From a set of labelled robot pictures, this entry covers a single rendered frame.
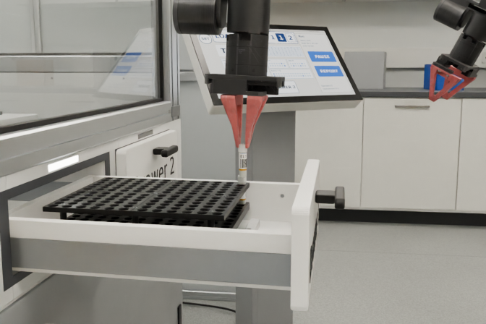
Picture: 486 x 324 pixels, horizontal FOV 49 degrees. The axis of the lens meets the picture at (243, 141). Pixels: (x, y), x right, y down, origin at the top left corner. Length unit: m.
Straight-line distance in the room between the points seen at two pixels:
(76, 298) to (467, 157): 3.21
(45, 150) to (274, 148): 1.08
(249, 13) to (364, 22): 3.64
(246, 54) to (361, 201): 3.07
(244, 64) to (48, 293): 0.39
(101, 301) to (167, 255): 0.34
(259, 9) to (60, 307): 0.48
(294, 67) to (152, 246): 1.16
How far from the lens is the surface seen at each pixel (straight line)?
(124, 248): 0.61
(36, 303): 0.74
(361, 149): 3.66
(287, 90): 1.61
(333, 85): 1.71
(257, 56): 0.71
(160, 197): 0.70
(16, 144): 0.67
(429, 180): 3.76
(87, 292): 0.87
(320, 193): 0.67
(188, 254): 0.59
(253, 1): 0.72
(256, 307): 1.82
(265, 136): 1.67
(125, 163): 0.92
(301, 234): 0.55
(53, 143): 0.75
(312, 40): 1.81
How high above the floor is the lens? 1.07
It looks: 8 degrees down
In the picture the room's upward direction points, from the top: straight up
